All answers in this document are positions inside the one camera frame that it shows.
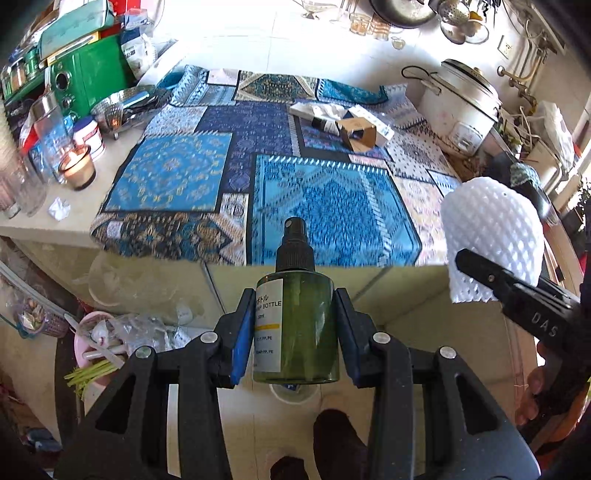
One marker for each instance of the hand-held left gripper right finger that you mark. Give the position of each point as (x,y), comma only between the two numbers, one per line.
(346,341)

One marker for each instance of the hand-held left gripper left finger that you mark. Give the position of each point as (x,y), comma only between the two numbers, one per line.
(242,341)

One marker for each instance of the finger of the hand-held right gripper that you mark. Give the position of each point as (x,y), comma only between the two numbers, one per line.
(480,272)

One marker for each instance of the green spray bottle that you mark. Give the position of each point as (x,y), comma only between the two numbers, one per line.
(304,323)

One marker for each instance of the white foam fruit net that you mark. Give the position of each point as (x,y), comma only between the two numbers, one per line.
(489,217)

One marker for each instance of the small white trash bin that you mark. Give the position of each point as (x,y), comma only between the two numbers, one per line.
(295,393)

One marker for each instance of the brown cardboard box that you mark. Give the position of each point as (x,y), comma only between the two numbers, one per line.
(362,136)

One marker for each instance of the white carton box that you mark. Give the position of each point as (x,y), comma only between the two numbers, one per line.
(376,121)

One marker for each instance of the black and white tube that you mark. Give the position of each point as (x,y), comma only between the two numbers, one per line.
(323,124)

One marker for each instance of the white tissue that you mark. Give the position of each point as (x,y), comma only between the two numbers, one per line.
(333,110)

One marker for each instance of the long white box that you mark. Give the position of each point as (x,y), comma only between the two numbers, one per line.
(304,110)

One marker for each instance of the person's right hand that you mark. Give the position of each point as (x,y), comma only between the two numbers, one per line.
(531,390)

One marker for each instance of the yellow lower cabinets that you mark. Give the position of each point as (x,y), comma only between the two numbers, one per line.
(415,295)

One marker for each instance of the clear plastic bag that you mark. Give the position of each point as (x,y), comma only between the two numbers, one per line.
(147,334)

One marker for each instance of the black cooking pot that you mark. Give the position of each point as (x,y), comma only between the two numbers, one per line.
(503,173)

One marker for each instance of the person's foot in dark sock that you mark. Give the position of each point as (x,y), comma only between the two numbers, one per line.
(288,468)
(337,443)

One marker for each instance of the teal knitted cloth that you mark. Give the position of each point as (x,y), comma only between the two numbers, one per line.
(525,175)

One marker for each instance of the white electric kettle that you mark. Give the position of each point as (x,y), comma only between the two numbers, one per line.
(547,166)

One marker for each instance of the white rice cooker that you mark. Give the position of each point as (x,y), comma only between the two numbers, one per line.
(457,115)

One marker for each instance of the white plastic bag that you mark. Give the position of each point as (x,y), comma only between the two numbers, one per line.
(554,129)

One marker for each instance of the blue patterned tablecloth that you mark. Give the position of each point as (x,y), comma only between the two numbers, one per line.
(184,175)

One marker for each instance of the small woven basket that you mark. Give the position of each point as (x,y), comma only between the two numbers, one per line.
(39,318)

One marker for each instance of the crumpled paper scrap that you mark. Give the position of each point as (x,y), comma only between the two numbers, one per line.
(60,208)

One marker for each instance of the lit candle in glass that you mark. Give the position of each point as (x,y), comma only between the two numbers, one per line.
(78,168)

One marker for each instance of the steel strainer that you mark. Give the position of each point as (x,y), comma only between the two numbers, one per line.
(455,11)
(464,33)

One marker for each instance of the small glass cup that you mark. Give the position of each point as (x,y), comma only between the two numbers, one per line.
(398,42)

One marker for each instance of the white jar with blue lid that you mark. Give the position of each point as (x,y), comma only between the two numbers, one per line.
(90,136)

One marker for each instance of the clear drinking glass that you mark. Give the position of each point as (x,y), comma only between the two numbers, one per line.
(32,189)

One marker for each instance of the steel bowl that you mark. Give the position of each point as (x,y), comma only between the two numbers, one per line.
(122,108)

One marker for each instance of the amber drinking glass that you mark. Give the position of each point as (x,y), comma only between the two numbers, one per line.
(360,24)
(381,28)

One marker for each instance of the black wok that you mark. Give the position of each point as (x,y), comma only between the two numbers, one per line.
(401,11)

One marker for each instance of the glass jar with metal lid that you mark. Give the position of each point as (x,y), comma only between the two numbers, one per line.
(51,134)

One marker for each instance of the white tray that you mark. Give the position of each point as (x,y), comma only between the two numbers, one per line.
(161,64)

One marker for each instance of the green countertop oven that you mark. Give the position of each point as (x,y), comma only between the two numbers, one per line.
(92,74)

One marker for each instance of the white food bag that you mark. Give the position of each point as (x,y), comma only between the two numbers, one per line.
(136,50)

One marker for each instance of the glass gravy boat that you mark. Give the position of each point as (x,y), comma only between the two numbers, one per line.
(318,7)

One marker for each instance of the teal tissue pack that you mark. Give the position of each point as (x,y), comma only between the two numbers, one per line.
(74,25)

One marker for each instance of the brass wall faucet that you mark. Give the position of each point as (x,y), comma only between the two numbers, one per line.
(519,83)

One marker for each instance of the white wall socket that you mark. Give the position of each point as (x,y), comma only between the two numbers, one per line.
(506,47)

